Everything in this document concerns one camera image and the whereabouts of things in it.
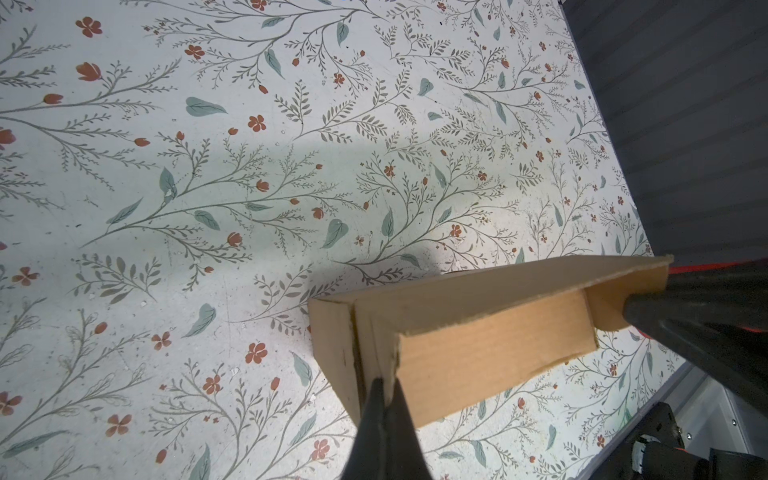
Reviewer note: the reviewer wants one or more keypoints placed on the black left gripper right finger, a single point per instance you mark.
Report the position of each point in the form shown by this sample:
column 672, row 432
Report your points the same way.
column 404, row 457

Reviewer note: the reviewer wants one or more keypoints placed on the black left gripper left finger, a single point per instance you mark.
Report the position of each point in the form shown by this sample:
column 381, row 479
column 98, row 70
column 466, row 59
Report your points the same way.
column 367, row 457

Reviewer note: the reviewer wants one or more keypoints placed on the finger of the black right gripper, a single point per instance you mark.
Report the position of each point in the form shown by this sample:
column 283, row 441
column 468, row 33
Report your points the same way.
column 720, row 285
column 723, row 333

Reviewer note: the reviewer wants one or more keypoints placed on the brown cardboard paper box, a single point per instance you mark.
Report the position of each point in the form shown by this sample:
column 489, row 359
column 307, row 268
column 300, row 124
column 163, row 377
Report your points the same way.
column 454, row 340

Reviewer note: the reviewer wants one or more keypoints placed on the red pencil cup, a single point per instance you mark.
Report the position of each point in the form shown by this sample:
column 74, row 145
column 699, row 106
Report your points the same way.
column 678, row 270

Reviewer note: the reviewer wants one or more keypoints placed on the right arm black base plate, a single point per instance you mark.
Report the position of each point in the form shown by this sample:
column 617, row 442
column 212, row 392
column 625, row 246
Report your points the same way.
column 654, row 449

